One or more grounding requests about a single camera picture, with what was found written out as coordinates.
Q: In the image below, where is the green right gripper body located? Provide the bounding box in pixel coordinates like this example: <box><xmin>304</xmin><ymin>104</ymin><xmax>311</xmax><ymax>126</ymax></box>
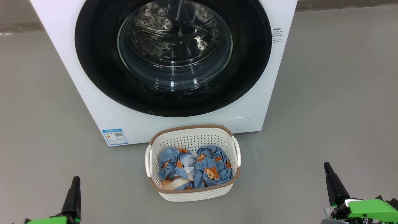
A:
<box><xmin>322</xmin><ymin>198</ymin><xmax>398</xmax><ymax>224</ymax></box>

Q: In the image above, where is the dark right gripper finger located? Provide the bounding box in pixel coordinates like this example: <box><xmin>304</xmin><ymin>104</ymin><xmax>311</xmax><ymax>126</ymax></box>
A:
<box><xmin>324</xmin><ymin>162</ymin><xmax>350</xmax><ymax>206</ymax></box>

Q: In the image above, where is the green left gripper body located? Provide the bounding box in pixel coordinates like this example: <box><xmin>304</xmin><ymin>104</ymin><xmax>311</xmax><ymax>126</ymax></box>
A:
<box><xmin>25</xmin><ymin>216</ymin><xmax>81</xmax><ymax>224</ymax></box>

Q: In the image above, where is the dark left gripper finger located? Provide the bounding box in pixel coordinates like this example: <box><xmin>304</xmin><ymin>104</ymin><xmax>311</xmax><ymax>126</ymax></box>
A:
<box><xmin>61</xmin><ymin>176</ymin><xmax>82</xmax><ymax>222</ymax></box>

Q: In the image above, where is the blue cartoon print garment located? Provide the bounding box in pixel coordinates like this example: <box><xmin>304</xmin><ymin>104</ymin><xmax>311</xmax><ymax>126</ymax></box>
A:
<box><xmin>193</xmin><ymin>145</ymin><xmax>233</xmax><ymax>188</ymax></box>

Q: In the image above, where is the black round glass washer door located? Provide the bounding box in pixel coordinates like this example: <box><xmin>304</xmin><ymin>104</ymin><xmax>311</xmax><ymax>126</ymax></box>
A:
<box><xmin>74</xmin><ymin>0</ymin><xmax>273</xmax><ymax>118</ymax></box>

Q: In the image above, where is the white front-load washing machine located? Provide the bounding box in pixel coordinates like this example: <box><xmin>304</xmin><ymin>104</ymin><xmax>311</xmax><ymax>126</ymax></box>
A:
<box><xmin>30</xmin><ymin>0</ymin><xmax>298</xmax><ymax>147</ymax></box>

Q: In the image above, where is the blue energy label sticker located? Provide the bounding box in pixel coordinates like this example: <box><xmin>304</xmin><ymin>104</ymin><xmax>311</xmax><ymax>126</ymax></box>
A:
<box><xmin>102</xmin><ymin>128</ymin><xmax>128</xmax><ymax>146</ymax></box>

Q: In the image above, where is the round white filter cover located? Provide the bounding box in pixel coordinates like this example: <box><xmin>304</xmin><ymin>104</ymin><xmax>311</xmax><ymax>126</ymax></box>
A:
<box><xmin>223</xmin><ymin>117</ymin><xmax>251</xmax><ymax>133</ymax></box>

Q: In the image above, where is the white perforated basket brown rim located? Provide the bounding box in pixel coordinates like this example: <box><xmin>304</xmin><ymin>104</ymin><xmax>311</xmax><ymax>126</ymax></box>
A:
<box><xmin>145</xmin><ymin>124</ymin><xmax>241</xmax><ymax>202</ymax></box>

